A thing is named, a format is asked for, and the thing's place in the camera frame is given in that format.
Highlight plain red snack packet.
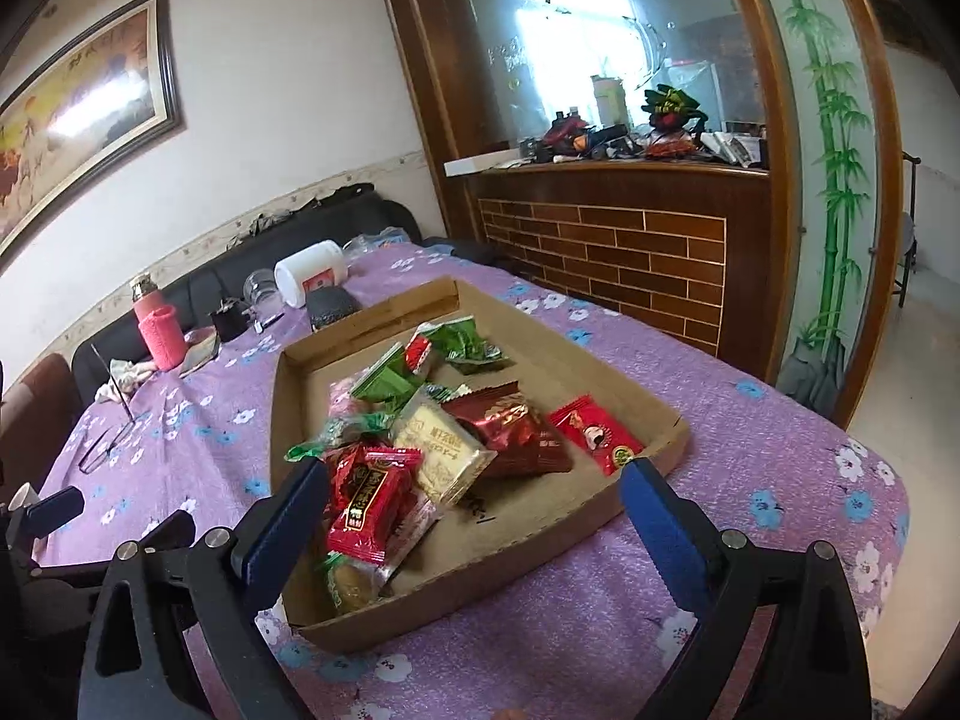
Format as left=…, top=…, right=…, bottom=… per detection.
left=549, top=395, right=646, bottom=477

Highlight beige snack packet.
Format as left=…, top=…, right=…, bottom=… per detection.
left=391, top=390, right=497, bottom=507

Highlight dark red snack packet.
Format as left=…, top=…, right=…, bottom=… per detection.
left=442, top=381, right=575, bottom=479

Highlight clear plastic bags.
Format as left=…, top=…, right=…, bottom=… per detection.
left=343, top=229, right=402, bottom=256

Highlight white and green container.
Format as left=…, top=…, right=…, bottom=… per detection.
left=591, top=75, right=627, bottom=128

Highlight green and yellow snack packet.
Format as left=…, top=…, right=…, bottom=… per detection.
left=315, top=551, right=391, bottom=616

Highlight framed horse painting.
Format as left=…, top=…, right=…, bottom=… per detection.
left=0, top=0, right=185, bottom=263

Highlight small black pot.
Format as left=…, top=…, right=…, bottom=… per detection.
left=210, top=296, right=250, bottom=344

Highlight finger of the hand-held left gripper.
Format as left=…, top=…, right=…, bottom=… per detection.
left=7, top=486, right=86, bottom=541
left=30, top=510, right=197, bottom=590

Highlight black sofa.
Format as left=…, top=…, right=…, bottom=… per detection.
left=71, top=191, right=425, bottom=391

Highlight green wrapped candy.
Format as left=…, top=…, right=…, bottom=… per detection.
left=285, top=412, right=398, bottom=466

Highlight red snack packet gold label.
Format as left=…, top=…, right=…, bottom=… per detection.
left=326, top=444, right=421, bottom=563

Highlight purple floral tablecloth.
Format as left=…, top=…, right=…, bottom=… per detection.
left=30, top=240, right=912, bottom=720

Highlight pink snack packet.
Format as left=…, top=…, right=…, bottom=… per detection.
left=326, top=379, right=376, bottom=421

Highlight black glasses case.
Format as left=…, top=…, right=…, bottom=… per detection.
left=306, top=286, right=359, bottom=332

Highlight shallow cardboard box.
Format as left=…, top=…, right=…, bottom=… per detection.
left=270, top=276, right=691, bottom=655

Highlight white plastic jar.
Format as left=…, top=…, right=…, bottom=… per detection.
left=274, top=240, right=351, bottom=308

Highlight white shelf board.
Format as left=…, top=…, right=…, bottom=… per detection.
left=442, top=154, right=526, bottom=177

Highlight pink thermos bottle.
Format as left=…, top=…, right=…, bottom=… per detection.
left=129, top=275, right=186, bottom=372

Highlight eyeglasses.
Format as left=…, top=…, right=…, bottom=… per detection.
left=79, top=345, right=143, bottom=475

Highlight dark garment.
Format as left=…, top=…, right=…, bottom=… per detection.
left=424, top=238, right=500, bottom=265

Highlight red and green ornament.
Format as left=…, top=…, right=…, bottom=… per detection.
left=643, top=84, right=710, bottom=158

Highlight crumpled white tissue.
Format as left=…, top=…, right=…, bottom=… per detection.
left=94, top=360, right=158, bottom=402

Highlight clutter pile on counter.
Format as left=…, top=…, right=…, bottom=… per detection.
left=517, top=109, right=770, bottom=166

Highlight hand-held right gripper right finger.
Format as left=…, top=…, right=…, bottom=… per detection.
left=619, top=457, right=875, bottom=720

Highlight clear glass cup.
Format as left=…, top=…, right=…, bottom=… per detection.
left=242, top=268, right=284, bottom=314

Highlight olive notebook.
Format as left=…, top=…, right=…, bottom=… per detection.
left=180, top=328, right=222, bottom=378

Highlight brown armchair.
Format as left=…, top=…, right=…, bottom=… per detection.
left=0, top=352, right=83, bottom=466

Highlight bamboo painted glass panel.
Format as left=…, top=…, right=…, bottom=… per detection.
left=750, top=0, right=882, bottom=421

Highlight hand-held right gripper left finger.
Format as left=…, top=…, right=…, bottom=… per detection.
left=75, top=456, right=331, bottom=720

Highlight wooden brick-pattern counter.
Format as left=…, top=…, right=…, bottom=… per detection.
left=442, top=154, right=773, bottom=383

